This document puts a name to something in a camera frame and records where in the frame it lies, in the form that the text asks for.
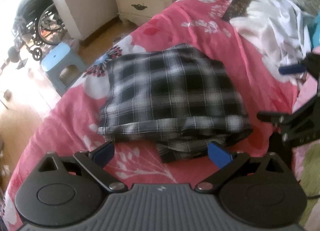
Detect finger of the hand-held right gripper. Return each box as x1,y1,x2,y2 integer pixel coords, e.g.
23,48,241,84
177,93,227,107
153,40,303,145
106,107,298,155
279,52,320,82
257,96,320,134

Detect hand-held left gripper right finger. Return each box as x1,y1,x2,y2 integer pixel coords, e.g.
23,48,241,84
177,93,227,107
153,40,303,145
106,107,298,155
195,141,290,193

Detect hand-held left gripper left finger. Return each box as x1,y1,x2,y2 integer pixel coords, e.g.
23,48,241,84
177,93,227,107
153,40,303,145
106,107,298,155
37,142,127,193

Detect black white plaid pants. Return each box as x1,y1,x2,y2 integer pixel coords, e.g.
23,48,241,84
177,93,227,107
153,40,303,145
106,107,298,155
97,43,254,164

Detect pink floral blanket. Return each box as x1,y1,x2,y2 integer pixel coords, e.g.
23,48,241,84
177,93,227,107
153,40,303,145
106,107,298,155
5,0,320,231

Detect pale fleece garment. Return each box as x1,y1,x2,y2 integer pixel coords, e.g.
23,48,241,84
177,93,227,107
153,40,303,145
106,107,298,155
296,143,320,231

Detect light blue cloth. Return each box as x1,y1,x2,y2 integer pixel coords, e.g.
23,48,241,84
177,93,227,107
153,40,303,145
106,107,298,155
301,11,320,52

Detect white garment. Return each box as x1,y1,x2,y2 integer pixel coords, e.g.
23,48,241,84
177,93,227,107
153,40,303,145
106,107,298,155
230,0,315,87

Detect black smartphone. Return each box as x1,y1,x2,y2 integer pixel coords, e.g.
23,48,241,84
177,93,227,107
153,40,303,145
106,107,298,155
222,0,252,22

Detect light blue plastic stool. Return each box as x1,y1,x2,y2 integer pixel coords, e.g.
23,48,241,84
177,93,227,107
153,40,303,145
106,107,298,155
41,42,89,97

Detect black floor fan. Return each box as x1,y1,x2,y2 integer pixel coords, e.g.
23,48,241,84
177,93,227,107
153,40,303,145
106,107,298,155
7,47,20,64

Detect black wheelchair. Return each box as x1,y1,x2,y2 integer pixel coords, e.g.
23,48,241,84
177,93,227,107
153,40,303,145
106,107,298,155
12,0,65,60

